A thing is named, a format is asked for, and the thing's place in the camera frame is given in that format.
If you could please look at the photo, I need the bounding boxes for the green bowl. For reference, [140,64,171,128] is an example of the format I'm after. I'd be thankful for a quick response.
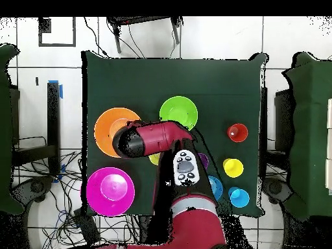
[159,95,198,131]

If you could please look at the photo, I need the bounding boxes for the tangle of floor cables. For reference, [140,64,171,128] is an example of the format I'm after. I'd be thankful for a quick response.
[12,136,141,249]

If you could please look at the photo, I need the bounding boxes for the black floor cable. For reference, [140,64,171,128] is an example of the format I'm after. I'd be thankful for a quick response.
[82,16,111,58]

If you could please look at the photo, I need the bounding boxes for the black table frame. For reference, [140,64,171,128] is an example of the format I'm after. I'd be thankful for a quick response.
[11,81,62,176]

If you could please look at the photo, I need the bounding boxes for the blue cup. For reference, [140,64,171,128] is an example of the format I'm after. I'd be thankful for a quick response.
[228,186,250,209]

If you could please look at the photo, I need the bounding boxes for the dark green tablecloth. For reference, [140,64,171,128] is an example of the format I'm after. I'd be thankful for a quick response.
[80,50,268,217]

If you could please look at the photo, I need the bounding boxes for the black floor frame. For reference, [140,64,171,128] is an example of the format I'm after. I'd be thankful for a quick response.
[38,17,77,48]

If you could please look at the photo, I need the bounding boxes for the neighbouring green cloth table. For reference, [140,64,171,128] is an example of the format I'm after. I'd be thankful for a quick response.
[0,43,25,215]
[281,51,332,222]

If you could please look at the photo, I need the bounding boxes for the purple cup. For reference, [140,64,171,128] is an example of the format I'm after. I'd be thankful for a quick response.
[198,152,210,170]

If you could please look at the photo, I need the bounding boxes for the small blue bowl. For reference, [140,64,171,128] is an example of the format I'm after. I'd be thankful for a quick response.
[207,175,224,202]

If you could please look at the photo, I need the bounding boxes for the grey robot pedestal foot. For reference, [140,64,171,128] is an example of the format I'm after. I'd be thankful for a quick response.
[261,177,295,206]
[11,176,54,204]

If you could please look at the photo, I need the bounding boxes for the red cup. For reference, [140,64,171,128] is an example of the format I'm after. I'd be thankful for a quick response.
[226,123,249,143]

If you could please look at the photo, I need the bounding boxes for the pale translucent yellow cup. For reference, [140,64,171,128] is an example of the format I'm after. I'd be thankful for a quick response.
[148,152,161,166]

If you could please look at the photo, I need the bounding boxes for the blue tape strip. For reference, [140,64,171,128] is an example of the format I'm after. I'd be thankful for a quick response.
[47,79,64,99]

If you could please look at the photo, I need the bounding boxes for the black floor box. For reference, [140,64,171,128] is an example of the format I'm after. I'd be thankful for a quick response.
[73,208,101,246]

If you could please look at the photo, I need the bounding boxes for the pink bowl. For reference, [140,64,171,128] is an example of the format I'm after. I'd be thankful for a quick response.
[86,167,136,217]

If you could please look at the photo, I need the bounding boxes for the black stool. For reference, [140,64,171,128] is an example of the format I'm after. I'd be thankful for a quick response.
[106,16,184,54]

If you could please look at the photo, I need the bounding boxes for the orange bowl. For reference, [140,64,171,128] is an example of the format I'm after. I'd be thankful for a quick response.
[93,107,142,158]

